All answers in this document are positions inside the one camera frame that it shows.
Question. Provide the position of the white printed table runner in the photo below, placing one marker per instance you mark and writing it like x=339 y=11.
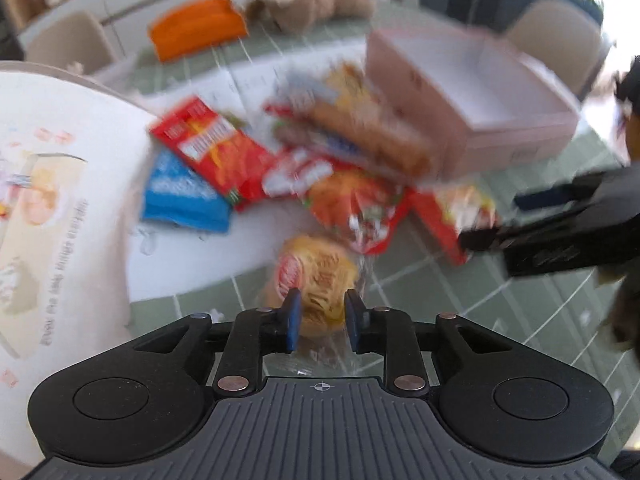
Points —
x=169 y=260

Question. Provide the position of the white cartoon printed bag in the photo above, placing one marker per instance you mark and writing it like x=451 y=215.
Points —
x=74 y=159

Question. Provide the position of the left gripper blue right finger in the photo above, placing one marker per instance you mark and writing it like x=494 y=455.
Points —
x=355 y=319

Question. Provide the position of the orange tissue pouch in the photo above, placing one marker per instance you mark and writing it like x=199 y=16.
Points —
x=194 y=26

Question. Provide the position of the beige chair left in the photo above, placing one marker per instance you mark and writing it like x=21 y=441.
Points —
x=77 y=44

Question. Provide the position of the red chicken snack packet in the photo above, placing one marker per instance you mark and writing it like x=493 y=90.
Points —
x=355 y=206

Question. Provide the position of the red cracker snack packet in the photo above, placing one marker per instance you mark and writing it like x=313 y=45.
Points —
x=226 y=157

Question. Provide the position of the long sausage bread packet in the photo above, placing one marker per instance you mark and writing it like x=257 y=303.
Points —
x=341 y=102

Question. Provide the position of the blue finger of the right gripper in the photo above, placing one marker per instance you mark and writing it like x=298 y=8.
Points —
x=486 y=240
x=557 y=195

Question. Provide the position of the red yellow snack packet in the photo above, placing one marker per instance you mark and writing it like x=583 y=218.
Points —
x=448 y=210

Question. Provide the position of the pink cardboard box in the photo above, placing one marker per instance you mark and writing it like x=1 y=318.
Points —
x=486 y=105

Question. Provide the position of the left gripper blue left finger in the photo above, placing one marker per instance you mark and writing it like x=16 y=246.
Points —
x=290 y=316

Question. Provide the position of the blue snack packet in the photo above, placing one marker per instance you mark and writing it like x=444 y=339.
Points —
x=174 y=194

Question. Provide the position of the beige chair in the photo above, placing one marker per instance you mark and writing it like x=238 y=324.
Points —
x=566 y=39
x=77 y=44

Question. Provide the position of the yellow small bread packet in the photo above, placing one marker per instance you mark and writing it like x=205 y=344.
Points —
x=323 y=271

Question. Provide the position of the red dark sausage packet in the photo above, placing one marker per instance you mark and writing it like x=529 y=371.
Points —
x=297 y=132

